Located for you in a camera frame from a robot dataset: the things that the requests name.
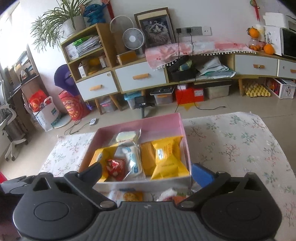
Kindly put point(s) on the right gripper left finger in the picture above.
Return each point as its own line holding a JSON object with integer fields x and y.
{"x": 82, "y": 185}

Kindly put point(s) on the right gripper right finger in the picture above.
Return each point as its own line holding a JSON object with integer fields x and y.
{"x": 210, "y": 183}

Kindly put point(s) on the orange-yellow snack bag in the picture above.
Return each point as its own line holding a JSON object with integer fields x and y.
{"x": 102, "y": 155}

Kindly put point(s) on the red candy packet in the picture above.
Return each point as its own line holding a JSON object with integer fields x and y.
{"x": 116, "y": 168}

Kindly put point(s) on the large yellow snack bag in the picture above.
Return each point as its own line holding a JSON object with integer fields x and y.
{"x": 168, "y": 159}

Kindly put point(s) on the white orange biscuit packet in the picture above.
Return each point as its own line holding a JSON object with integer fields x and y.
{"x": 119, "y": 196}

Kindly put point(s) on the white blue bread packet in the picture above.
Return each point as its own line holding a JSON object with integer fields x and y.
{"x": 133, "y": 164}

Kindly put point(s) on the white green-logo snack bag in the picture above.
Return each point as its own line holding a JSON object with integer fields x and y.
{"x": 126, "y": 138}

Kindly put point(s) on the floral tablecloth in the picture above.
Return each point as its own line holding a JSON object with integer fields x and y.
{"x": 236, "y": 143}

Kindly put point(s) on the pink cardboard box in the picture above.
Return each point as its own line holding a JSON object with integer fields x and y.
{"x": 141, "y": 150}

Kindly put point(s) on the red cylindrical gift box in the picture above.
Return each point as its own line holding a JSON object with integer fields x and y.
{"x": 74, "y": 104}

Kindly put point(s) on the white shopping bag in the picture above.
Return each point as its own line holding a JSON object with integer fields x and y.
{"x": 44, "y": 110}

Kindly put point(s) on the red shoe box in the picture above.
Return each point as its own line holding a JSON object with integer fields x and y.
{"x": 190, "y": 95}

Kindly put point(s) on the yellow egg tray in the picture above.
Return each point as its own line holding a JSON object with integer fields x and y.
{"x": 256, "y": 90}

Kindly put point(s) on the purple plush toy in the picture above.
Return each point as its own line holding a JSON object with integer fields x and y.
{"x": 63, "y": 79}

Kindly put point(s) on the wooden white TV cabinet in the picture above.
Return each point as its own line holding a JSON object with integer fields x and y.
{"x": 137, "y": 75}

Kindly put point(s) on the pink floral cloth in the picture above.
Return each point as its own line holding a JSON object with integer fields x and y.
{"x": 165, "y": 55}

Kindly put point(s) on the orange fruit lower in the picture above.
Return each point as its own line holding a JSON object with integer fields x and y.
{"x": 268, "y": 49}

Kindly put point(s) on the orange fruit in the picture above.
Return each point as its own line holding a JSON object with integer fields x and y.
{"x": 268, "y": 49}
{"x": 253, "y": 33}

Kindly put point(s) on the white desk fan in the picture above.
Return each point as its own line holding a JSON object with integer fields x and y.
{"x": 134, "y": 39}

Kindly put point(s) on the potted green plant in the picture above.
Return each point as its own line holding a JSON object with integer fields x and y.
{"x": 46, "y": 30}

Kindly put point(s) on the black microwave oven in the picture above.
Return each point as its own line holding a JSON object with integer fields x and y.
{"x": 287, "y": 43}

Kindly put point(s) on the framed cat picture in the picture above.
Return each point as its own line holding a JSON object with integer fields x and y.
{"x": 156, "y": 26}

